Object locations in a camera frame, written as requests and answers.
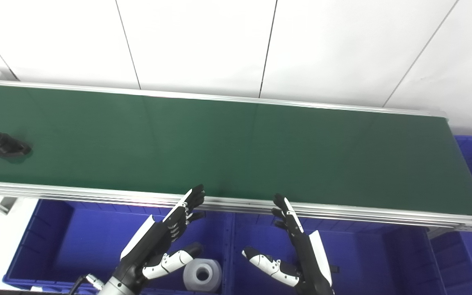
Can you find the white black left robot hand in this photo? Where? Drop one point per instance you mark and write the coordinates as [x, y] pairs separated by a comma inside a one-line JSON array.
[[154, 241]]

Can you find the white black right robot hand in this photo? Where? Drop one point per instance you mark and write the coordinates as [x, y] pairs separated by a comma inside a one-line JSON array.
[[312, 262]]

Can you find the black flanged plastic part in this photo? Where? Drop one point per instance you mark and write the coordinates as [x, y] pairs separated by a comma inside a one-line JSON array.
[[6, 146]]

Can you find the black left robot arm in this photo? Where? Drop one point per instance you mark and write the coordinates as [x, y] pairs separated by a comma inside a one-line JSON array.
[[115, 289]]

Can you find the green conveyor belt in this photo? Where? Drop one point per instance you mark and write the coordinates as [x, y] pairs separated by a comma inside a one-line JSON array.
[[236, 151], [342, 212]]

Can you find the white cylindrical part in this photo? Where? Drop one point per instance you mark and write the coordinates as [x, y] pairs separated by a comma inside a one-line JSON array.
[[209, 280]]

